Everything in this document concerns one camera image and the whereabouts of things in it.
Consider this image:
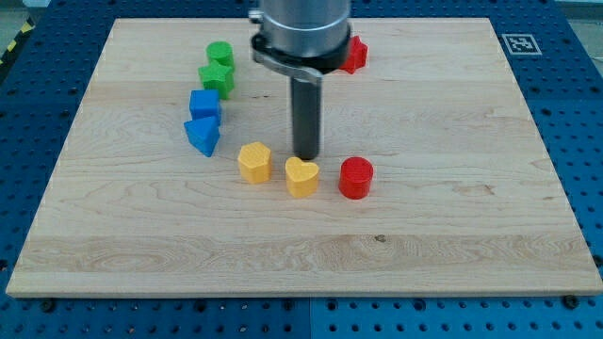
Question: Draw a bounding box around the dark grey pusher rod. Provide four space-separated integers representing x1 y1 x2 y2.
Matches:
290 78 321 160

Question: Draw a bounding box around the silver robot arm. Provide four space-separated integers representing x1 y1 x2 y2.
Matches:
248 0 351 160

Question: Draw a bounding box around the red star block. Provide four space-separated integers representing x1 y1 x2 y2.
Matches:
339 36 368 74

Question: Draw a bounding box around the yellow hexagon block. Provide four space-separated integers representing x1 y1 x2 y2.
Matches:
237 141 272 184

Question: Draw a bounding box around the yellow heart block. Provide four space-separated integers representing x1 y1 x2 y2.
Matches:
285 156 319 198

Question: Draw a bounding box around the green star block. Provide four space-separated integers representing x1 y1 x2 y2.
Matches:
198 60 235 100

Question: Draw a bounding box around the green cylinder block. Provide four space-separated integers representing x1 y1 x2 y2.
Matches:
205 40 236 70

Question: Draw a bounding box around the red cylinder block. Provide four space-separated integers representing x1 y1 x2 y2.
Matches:
338 156 374 200

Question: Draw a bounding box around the blue cube block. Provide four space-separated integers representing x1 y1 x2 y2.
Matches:
188 89 221 125

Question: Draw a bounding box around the blue triangle block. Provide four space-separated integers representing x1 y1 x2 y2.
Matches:
184 116 220 157

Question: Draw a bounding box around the wooden board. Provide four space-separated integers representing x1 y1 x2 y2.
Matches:
7 18 602 299

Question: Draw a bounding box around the white fiducial marker tag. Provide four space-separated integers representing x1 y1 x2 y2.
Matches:
502 33 542 56

